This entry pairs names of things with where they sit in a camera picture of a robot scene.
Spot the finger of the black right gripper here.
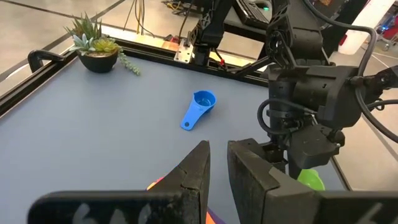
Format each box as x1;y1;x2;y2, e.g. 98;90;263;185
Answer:
287;124;346;181
262;141;289;172

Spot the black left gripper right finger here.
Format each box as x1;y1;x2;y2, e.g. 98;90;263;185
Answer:
227;138;398;224

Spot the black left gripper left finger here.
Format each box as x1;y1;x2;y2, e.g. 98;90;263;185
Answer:
27;139;212;224

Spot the green measuring cup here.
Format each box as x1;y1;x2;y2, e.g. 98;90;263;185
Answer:
297;168;326;192

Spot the blue measuring cup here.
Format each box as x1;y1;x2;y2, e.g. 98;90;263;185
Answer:
180;90;218;132

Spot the potted succulent plant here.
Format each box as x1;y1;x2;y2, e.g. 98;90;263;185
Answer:
63;11;141;77

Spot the black table clamp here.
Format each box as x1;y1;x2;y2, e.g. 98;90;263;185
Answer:
27;49;67;74

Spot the black right camera cable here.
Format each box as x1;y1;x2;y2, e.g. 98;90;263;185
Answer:
256;98;315;136

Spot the silver metal bracket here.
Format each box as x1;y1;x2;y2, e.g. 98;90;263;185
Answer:
173;39;194;65

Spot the black aluminium table frame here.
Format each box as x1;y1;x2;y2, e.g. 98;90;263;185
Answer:
0;36;353;191

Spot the yellow floor cable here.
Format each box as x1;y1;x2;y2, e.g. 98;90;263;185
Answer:
134;0;147;35

